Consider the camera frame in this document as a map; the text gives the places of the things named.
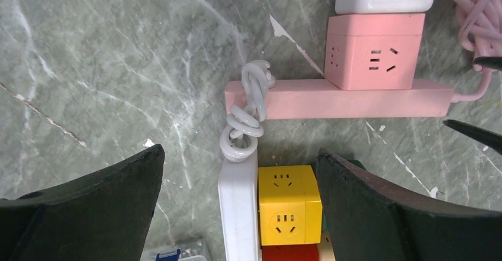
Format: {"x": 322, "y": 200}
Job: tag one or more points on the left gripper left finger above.
{"x": 105, "y": 215}

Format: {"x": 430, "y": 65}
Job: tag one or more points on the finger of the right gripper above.
{"x": 487, "y": 62}
{"x": 486, "y": 137}

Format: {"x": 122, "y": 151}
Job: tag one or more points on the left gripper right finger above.
{"x": 370, "y": 218}

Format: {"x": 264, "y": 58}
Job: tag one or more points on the white long power strip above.
{"x": 237, "y": 191}

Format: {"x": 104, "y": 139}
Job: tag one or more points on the pink power strip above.
{"x": 318, "y": 98}

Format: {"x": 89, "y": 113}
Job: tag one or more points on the beige cube socket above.
{"x": 325, "y": 248}

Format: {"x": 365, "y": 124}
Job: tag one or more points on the dark green cube socket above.
{"x": 355, "y": 163}

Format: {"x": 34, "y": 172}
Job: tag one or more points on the red cube socket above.
{"x": 304, "y": 252}

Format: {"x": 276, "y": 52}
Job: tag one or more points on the yellow cube socket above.
{"x": 290, "y": 208}

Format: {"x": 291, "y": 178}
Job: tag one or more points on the pink cube socket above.
{"x": 373, "y": 51}

